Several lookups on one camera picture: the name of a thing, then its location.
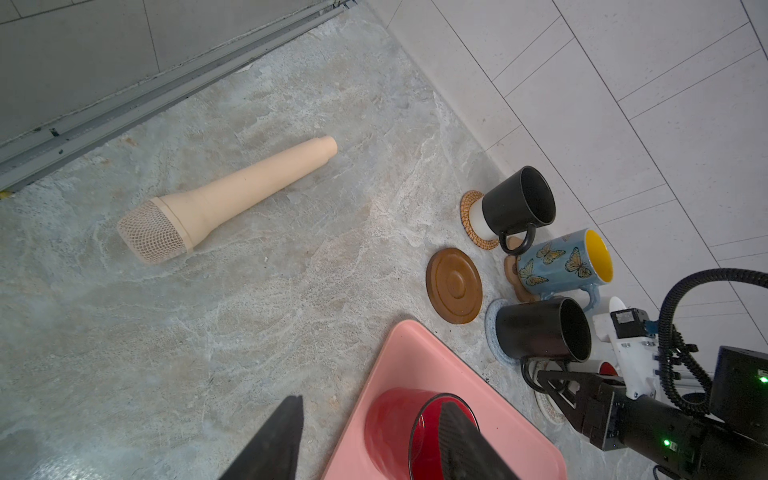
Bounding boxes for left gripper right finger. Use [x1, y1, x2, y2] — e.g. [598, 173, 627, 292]
[438, 403, 519, 480]

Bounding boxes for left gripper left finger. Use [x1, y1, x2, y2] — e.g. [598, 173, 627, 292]
[220, 395, 304, 480]

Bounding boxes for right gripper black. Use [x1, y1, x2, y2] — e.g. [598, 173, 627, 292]
[536, 370, 767, 479]

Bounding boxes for multicolour woven round coaster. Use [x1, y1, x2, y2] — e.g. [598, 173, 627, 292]
[532, 361, 567, 425]

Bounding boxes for white mug red inside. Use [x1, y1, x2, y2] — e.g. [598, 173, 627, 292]
[566, 360, 619, 377]

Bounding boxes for black mug front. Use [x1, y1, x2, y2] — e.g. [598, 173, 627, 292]
[491, 297, 592, 393]

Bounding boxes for black mug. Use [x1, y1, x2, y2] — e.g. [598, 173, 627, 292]
[482, 166, 556, 256]
[491, 297, 592, 393]

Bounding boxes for grey-blue woven round coaster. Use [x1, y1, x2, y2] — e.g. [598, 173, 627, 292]
[484, 298, 520, 368]

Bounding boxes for yellow inside mug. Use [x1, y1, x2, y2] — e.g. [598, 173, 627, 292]
[517, 228, 614, 311]

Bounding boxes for paw shaped cork coaster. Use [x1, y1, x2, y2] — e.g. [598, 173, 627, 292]
[504, 255, 540, 303]

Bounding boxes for dark brown wooden coaster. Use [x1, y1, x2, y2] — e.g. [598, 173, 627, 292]
[426, 247, 483, 325]

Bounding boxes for woven rattan round coaster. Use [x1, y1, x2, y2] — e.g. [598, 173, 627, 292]
[459, 190, 499, 250]

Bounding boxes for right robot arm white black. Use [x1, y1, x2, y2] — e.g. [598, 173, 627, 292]
[524, 268, 767, 479]

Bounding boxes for pink rectangular tray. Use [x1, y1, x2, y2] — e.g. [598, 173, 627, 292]
[322, 320, 568, 479]

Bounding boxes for wooden rolling pin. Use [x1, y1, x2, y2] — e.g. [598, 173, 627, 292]
[117, 136, 338, 265]

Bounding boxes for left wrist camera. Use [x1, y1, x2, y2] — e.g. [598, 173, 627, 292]
[608, 297, 658, 399]

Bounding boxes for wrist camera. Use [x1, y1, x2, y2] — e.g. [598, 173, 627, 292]
[608, 297, 658, 399]
[709, 346, 767, 437]

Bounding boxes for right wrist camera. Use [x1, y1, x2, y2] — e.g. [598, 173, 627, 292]
[709, 346, 767, 437]

